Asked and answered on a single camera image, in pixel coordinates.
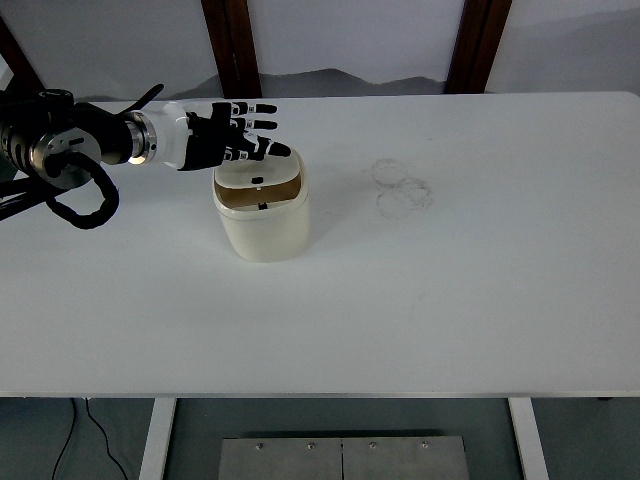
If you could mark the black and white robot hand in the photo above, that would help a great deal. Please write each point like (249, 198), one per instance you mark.
(205, 145)

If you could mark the cream plastic trash bin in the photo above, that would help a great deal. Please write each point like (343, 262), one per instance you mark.
(265, 235)

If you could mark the dark brown slanted wooden beam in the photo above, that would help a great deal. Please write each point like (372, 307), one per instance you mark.
(17, 55)

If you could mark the white table leg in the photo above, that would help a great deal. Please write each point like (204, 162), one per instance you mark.
(529, 440)
(157, 440)

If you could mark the grey metal plate with screws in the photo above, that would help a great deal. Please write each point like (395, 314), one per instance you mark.
(405, 462)
(280, 462)

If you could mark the dark brown wooden post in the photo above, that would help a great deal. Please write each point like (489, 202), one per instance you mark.
(477, 45)
(235, 50)

